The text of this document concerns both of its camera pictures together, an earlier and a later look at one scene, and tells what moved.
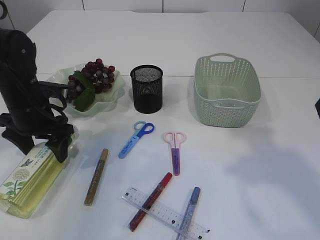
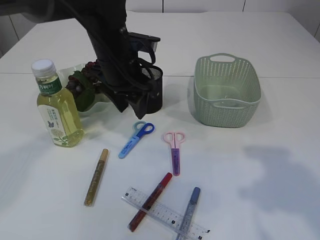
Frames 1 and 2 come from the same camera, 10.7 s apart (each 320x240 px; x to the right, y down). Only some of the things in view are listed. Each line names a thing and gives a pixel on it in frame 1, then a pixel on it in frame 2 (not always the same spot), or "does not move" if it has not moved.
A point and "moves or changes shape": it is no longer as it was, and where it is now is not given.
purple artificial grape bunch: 94,78 does not move
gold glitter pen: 93,187 does not move
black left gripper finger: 59,146 → 140,105
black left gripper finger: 24,142 → 120,101
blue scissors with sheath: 140,128 does not move
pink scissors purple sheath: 175,139 does not move
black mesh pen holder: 147,85 does not move
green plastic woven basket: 227,90 does not move
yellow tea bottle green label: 25,188 moves or changes shape
